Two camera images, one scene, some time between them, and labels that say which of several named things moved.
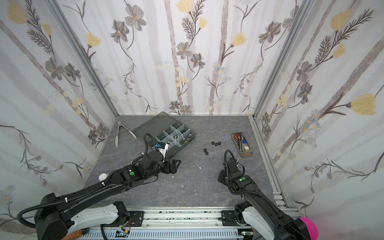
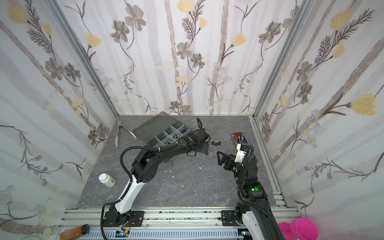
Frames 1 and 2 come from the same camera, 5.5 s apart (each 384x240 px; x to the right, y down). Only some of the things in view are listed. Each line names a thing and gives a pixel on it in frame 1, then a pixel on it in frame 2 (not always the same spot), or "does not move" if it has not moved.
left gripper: [174, 169] to [205, 150]
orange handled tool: [84, 232] does not move
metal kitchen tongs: [119, 124] does not move
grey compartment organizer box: [163, 128] does not move
